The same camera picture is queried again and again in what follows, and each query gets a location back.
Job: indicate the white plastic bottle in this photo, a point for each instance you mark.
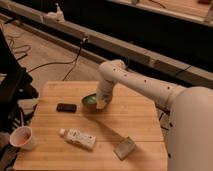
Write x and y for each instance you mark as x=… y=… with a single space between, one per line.
x=78 y=138

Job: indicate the pale yellow end effector tip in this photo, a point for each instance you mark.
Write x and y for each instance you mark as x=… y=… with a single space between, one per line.
x=101 y=104

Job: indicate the green ceramic bowl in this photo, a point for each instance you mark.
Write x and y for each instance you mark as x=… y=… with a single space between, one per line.
x=89 y=102

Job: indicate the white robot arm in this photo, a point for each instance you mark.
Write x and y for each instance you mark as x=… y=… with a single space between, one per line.
x=190 y=137

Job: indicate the black phone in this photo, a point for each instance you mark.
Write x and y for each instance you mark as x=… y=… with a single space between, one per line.
x=63 y=107

